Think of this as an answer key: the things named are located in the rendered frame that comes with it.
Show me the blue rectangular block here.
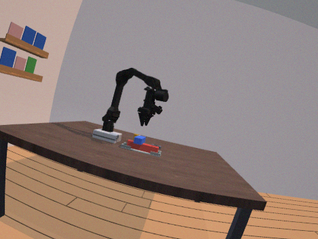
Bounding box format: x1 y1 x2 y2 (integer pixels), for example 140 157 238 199
133 136 146 145

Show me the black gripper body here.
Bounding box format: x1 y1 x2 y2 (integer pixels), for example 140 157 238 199
137 98 156 115

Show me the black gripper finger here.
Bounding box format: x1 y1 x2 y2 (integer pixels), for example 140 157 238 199
145 114 154 126
138 113 149 126

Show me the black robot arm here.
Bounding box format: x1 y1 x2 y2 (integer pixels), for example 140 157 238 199
101 68 169 132

